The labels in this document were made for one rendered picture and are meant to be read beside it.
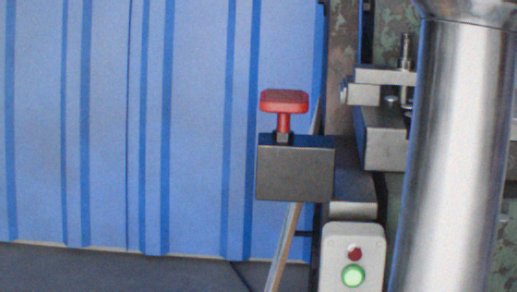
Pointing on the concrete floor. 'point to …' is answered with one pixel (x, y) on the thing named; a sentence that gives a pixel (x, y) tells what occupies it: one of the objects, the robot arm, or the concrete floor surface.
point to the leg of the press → (341, 127)
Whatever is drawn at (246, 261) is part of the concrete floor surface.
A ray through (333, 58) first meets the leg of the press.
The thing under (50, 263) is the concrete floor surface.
